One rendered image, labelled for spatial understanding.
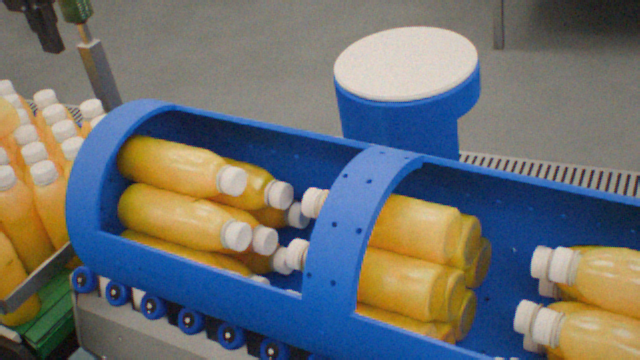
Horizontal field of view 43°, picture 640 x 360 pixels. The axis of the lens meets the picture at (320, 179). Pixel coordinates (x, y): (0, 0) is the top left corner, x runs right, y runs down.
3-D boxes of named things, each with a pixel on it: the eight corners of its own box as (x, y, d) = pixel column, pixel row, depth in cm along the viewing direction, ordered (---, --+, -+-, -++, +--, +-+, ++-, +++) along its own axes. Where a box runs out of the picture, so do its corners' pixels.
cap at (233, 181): (221, 166, 110) (232, 168, 109) (238, 166, 114) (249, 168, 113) (217, 194, 111) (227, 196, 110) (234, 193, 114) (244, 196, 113)
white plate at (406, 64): (371, 114, 142) (371, 119, 143) (505, 65, 148) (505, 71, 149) (312, 54, 164) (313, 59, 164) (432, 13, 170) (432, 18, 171)
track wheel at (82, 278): (91, 270, 128) (100, 269, 129) (72, 262, 130) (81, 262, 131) (86, 297, 128) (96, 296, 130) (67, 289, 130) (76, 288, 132)
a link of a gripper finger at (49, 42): (44, 5, 108) (40, 8, 107) (62, 52, 112) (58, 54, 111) (29, 3, 109) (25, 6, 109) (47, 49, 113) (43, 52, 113)
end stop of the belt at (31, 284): (12, 313, 128) (5, 300, 126) (8, 312, 128) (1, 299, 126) (169, 170, 153) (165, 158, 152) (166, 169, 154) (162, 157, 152)
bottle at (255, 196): (157, 178, 121) (256, 205, 112) (177, 139, 124) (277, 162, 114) (181, 198, 127) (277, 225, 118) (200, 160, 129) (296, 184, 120)
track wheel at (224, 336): (243, 324, 113) (251, 322, 115) (217, 315, 115) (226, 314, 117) (237, 355, 113) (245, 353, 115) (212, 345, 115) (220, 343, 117)
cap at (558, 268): (573, 246, 87) (556, 242, 88) (563, 280, 87) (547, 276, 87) (578, 255, 91) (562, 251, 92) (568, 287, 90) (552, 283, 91)
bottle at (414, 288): (419, 328, 92) (284, 285, 101) (442, 319, 98) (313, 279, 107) (431, 268, 91) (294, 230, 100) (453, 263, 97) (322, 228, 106)
